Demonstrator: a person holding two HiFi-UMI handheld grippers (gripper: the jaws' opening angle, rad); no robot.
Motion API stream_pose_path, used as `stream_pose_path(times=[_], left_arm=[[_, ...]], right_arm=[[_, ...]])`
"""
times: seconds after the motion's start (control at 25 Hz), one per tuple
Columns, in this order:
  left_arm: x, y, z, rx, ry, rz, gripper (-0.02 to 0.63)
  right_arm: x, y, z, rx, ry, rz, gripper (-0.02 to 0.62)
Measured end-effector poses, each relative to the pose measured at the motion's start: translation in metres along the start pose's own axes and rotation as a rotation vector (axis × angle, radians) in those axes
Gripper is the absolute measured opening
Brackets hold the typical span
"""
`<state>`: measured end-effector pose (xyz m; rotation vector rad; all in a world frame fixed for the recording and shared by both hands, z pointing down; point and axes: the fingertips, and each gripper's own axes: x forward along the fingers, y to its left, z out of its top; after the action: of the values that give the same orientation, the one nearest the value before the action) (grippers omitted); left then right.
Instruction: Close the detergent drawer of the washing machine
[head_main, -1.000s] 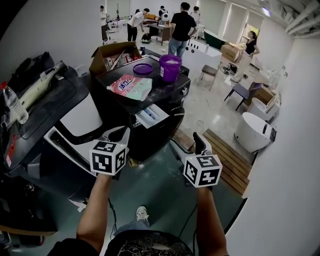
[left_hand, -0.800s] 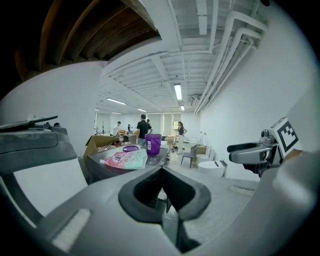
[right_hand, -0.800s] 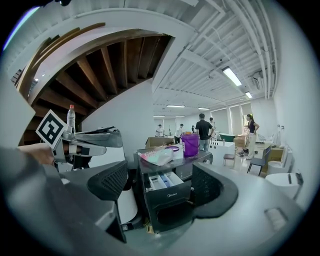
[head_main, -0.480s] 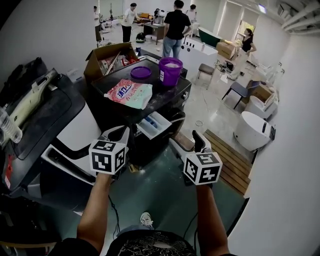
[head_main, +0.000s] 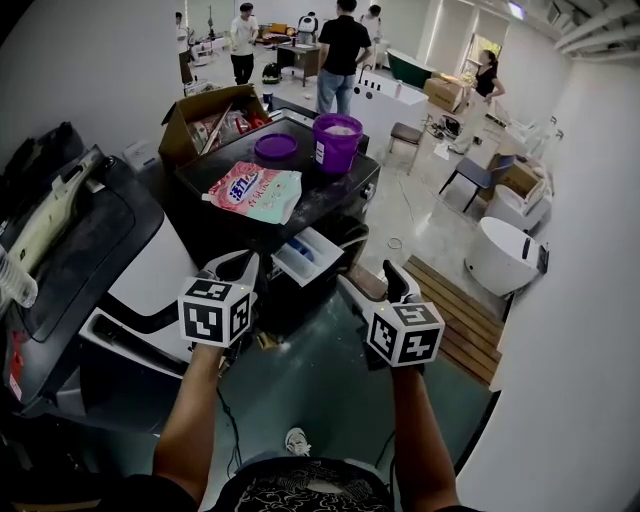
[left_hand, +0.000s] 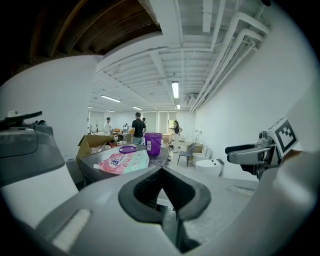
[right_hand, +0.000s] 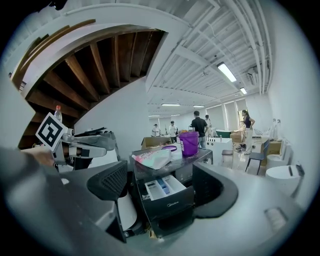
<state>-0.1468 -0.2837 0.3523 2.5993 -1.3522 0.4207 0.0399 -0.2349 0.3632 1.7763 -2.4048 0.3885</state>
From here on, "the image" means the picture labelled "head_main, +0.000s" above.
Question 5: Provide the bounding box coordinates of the small white box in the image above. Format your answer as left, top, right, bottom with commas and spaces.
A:
122, 139, 161, 174

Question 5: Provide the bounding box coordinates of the purple bucket lid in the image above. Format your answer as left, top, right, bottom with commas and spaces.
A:
253, 133, 299, 161

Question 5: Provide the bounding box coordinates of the person's left forearm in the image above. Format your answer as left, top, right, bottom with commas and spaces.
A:
152, 342, 226, 501

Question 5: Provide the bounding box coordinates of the white rectangular bathtub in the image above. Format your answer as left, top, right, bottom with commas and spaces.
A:
352, 68, 430, 146

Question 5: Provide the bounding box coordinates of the open cardboard box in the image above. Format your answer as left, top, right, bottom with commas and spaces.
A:
158, 83, 274, 171

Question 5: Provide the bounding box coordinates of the black and white machine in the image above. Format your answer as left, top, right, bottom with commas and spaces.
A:
0, 122, 201, 431

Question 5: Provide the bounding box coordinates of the brown seat stool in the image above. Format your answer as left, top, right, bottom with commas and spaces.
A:
387, 121, 426, 176

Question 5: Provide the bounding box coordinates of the white detergent drawer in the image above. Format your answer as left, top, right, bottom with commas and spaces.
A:
271, 227, 346, 287

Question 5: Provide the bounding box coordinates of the white round tub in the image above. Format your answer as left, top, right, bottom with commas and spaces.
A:
464, 216, 551, 297

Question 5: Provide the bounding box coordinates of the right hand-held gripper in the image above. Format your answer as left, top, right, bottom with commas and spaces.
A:
337, 259, 446, 371

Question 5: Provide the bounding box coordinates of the green bathtub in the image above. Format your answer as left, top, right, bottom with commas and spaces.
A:
387, 48, 439, 91

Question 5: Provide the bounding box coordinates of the person's right forearm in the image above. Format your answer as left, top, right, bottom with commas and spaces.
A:
389, 364, 459, 509

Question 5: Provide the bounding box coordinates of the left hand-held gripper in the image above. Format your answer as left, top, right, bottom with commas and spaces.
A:
177, 249, 261, 349

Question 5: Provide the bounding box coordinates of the brown wooden desk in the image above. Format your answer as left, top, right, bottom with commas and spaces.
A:
276, 42, 321, 89

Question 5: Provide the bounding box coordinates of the black floor cable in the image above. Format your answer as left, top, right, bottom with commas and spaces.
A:
217, 394, 246, 476
374, 429, 399, 471

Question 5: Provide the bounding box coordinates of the pink detergent pouch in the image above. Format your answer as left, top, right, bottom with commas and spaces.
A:
201, 160, 304, 225

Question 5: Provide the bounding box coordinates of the person's black patterned shirt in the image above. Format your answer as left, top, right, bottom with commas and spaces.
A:
89, 455, 481, 512

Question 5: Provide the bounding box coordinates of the purple plastic bucket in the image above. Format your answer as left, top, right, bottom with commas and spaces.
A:
312, 113, 365, 175

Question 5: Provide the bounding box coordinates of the wooden slatted platform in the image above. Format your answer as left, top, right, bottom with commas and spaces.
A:
344, 254, 505, 386

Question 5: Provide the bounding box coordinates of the black washing machine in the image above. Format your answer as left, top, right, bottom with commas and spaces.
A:
173, 117, 382, 336

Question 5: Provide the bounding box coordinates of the white armchair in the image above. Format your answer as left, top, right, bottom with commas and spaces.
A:
483, 182, 554, 231

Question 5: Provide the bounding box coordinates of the dark blue chair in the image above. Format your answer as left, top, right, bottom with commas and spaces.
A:
438, 153, 516, 214

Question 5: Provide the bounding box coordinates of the clear plastic bottle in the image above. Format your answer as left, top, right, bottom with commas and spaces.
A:
0, 244, 40, 309

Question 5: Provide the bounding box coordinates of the person's right shoe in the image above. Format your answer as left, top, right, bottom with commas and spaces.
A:
284, 427, 312, 457

